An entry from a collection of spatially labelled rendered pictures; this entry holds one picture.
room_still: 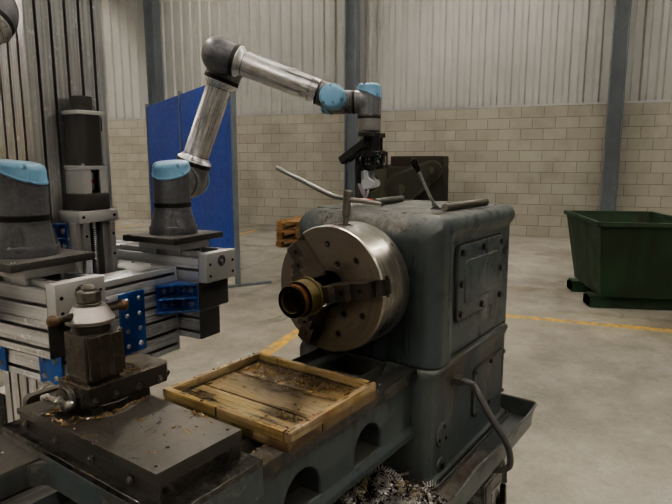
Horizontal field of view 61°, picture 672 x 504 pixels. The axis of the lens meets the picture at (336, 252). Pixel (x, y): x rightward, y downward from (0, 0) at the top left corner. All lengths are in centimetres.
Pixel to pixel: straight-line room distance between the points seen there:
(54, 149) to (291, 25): 1128
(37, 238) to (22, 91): 45
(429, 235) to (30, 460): 94
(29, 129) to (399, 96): 1042
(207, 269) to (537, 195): 992
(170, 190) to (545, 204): 992
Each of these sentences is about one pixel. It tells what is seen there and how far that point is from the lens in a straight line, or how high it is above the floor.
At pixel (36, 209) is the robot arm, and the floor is 128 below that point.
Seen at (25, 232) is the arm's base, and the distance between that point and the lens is 154.
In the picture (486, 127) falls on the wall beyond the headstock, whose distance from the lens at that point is 1141.
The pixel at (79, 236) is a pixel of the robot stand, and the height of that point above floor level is 118.
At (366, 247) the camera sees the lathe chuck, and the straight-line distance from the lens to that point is 132.
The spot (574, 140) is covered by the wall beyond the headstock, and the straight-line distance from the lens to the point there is 1133.
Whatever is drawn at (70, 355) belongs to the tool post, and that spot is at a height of 107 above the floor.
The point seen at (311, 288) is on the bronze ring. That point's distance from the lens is 129.
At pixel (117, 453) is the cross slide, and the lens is 93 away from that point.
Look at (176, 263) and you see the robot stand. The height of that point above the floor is 108.
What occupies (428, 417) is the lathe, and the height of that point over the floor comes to 74.
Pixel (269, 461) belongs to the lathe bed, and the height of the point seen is 87.
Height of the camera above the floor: 139
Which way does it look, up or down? 9 degrees down
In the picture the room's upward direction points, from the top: straight up
